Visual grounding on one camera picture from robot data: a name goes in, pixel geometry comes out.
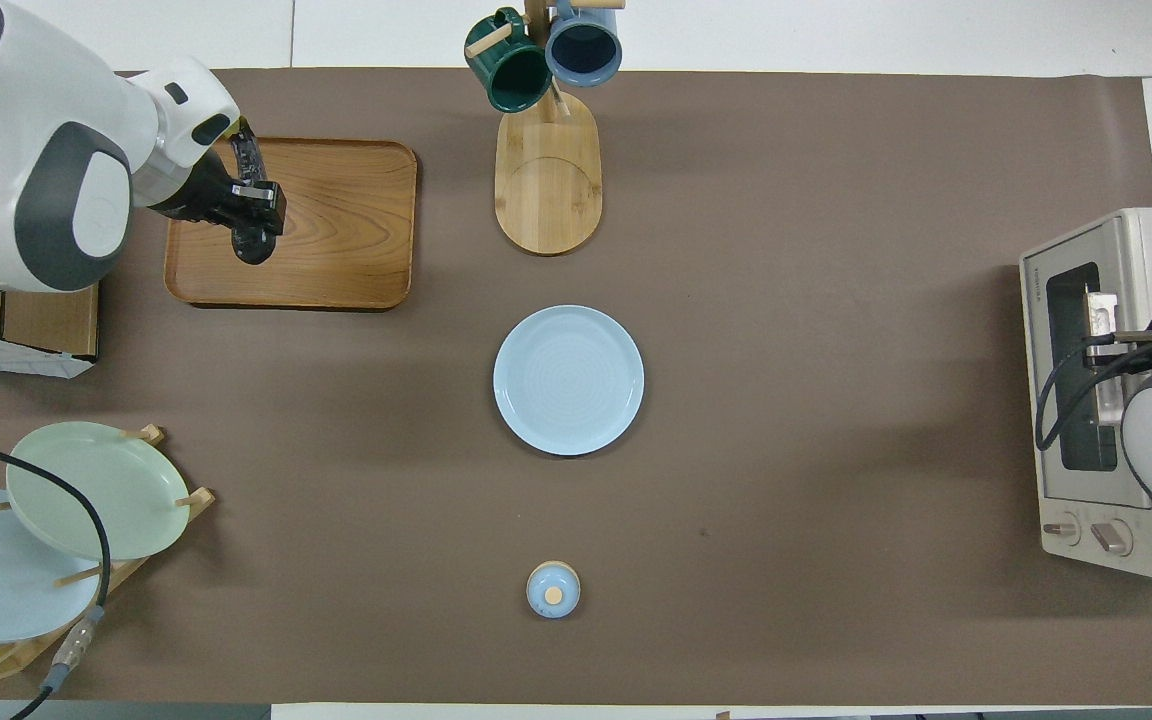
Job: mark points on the dark green mug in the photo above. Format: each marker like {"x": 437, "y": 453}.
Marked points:
{"x": 511, "y": 80}

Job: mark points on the brown table mat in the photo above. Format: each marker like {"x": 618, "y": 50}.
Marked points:
{"x": 786, "y": 300}

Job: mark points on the blue mug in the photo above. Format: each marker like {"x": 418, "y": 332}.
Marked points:
{"x": 584, "y": 50}

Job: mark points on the pale green plate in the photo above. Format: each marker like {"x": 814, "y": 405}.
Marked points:
{"x": 86, "y": 490}

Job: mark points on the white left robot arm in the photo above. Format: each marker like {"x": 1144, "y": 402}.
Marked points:
{"x": 36, "y": 130}

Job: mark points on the wooden shelf box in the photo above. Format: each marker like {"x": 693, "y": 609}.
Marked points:
{"x": 51, "y": 320}

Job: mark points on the wooden mug tree stand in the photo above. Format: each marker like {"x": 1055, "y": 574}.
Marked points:
{"x": 548, "y": 190}

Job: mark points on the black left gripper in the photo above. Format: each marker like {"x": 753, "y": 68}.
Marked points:
{"x": 201, "y": 195}

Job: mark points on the white checked cloth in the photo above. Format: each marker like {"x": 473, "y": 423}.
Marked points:
{"x": 26, "y": 360}

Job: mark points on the beige oven knob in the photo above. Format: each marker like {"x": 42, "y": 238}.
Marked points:
{"x": 1061, "y": 527}
{"x": 1111, "y": 537}

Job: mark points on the wooden serving tray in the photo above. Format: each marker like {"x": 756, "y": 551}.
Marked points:
{"x": 356, "y": 230}

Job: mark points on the wooden plate rack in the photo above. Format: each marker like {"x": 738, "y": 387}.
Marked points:
{"x": 198, "y": 497}

